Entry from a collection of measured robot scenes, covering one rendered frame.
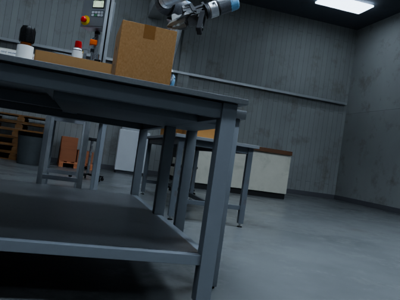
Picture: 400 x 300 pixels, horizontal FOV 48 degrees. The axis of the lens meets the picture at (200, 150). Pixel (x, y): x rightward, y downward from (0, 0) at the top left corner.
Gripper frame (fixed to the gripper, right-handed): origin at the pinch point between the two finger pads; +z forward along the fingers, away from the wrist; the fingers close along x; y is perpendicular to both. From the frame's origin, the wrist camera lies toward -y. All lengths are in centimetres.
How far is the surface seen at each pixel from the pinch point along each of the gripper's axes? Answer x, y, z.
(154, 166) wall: -827, 415, -1
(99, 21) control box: -39, 63, 28
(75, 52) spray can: -14, 18, 46
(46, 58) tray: 39, -36, 53
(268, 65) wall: -769, 550, -378
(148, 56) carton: 6.7, -19.8, 16.2
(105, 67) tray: 31, -42, 35
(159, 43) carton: 8.4, -16.4, 9.9
